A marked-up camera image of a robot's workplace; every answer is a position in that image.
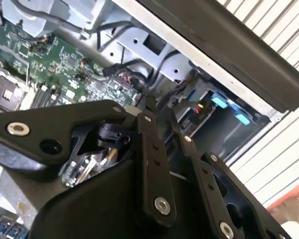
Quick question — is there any hard disk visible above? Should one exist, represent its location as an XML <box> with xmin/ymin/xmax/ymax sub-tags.
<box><xmin>186</xmin><ymin>91</ymin><xmax>252</xmax><ymax>136</ymax></box>

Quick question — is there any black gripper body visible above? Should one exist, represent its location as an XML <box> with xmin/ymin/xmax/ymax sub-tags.
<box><xmin>31</xmin><ymin>159</ymin><xmax>212</xmax><ymax>239</ymax></box>

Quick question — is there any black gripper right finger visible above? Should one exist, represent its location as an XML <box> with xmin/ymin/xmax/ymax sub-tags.
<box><xmin>164</xmin><ymin>109</ymin><xmax>290</xmax><ymax>239</ymax></box>

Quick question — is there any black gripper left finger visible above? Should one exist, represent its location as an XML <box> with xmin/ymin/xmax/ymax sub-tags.
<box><xmin>0</xmin><ymin>94</ymin><xmax>177</xmax><ymax>222</ymax></box>

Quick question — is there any black disk power wire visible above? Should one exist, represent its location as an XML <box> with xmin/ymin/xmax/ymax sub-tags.
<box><xmin>164</xmin><ymin>94</ymin><xmax>215</xmax><ymax>125</ymax></box>

